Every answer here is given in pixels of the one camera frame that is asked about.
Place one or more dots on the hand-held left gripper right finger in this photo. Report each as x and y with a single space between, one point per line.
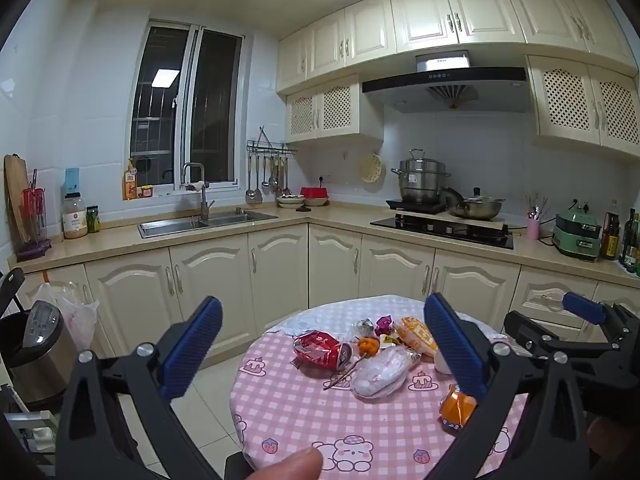
452 347

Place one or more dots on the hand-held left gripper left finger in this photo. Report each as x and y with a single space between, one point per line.
192 347

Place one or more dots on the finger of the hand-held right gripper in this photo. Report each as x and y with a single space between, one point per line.
525 329
582 307

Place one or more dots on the yellow clear plastic bread bag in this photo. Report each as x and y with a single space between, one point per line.
414 335

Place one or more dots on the stainless steel trash bin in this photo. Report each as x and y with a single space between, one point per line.
45 367

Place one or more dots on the person's right hand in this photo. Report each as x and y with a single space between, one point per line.
607 440

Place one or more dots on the person's left hand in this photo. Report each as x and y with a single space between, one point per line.
292 466

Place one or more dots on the white eggshell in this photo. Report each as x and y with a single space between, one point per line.
442 362

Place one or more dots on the orange snack wrapper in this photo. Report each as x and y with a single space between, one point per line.
456 407

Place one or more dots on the small yellow wrapper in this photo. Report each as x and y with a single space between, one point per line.
388 341

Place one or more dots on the purple candy wrapper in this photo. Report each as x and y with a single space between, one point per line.
385 324

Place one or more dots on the green rice cooker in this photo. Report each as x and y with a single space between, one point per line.
575 235

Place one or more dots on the dark brown sauce bottle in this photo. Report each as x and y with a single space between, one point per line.
610 237

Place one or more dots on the white plastic wrapper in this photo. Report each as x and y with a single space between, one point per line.
380 375

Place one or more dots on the small orange fruit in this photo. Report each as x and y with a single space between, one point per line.
367 346

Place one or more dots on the crumpled foil wrapper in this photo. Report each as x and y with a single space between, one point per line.
363 327

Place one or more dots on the pink utensil holder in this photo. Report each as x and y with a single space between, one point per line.
533 230

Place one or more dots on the wooden skewer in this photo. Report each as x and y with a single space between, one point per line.
345 375

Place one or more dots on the round pink checkered table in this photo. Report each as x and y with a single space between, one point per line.
290 402

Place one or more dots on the black gas stove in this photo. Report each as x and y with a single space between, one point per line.
440 232

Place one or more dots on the white plastic bag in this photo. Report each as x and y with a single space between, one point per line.
80 320

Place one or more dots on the cream lower kitchen cabinets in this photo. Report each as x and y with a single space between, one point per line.
280 270

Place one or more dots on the stainless steel sink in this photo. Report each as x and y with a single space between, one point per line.
170 227

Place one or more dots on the crushed red can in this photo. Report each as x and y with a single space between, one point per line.
320 350

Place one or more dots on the steel wok with lid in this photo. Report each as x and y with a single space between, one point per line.
475 207

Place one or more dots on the metal faucet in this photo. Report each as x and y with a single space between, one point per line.
204 202

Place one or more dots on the black induction cooker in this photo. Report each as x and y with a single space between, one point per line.
415 206

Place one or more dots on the small green jar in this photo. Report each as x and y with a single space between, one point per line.
93 220

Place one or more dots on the row of hanging utensils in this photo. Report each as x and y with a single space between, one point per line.
252 192

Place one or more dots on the stainless steamer pot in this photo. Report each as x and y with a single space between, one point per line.
420 180

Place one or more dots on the clear jar beige contents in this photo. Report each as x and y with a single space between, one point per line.
75 220

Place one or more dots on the orange dish soap bottle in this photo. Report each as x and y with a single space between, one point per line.
130 185

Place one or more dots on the stack of white bowls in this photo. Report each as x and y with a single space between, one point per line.
289 201

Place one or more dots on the red bowl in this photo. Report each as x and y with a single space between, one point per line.
315 195

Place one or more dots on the round cream steamer tray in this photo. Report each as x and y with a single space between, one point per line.
372 168

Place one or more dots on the blue carton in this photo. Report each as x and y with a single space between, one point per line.
72 180

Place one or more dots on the cream lattice door cabinet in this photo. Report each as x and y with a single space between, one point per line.
330 107
575 100

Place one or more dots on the sliding window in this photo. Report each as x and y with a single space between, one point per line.
215 110

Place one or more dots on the wooden cutting board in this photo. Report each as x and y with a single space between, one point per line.
15 185

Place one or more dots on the black range hood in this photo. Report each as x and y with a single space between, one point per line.
442 79

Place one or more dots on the cream upper cabinet row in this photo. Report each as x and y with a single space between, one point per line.
425 15

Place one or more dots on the metal wall utensil rail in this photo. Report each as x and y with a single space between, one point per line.
272 147

